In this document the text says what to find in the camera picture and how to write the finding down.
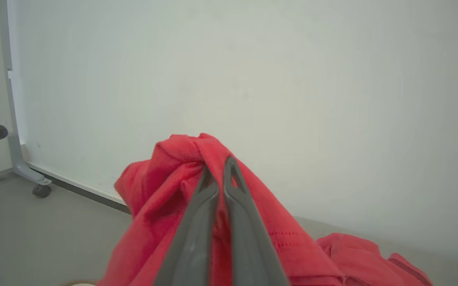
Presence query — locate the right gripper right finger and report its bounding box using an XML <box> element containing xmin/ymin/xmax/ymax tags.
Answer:
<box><xmin>223</xmin><ymin>156</ymin><xmax>291</xmax><ymax>286</ymax></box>

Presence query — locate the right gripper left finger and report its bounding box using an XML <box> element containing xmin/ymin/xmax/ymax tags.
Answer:
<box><xmin>152</xmin><ymin>166</ymin><xmax>219</xmax><ymax>286</ymax></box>

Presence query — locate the red garment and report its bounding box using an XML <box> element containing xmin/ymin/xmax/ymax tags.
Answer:
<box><xmin>96</xmin><ymin>133</ymin><xmax>435</xmax><ymax>286</ymax></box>

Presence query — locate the black caster wheel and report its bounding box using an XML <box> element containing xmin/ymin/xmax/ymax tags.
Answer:
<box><xmin>32</xmin><ymin>184</ymin><xmax>52</xmax><ymax>199</ymax></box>

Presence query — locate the white partition board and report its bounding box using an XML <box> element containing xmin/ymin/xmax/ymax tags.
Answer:
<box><xmin>6</xmin><ymin>0</ymin><xmax>458</xmax><ymax>265</ymax></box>

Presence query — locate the grey board stand leg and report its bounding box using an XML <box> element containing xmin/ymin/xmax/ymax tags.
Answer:
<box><xmin>0</xmin><ymin>0</ymin><xmax>53</xmax><ymax>187</ymax></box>

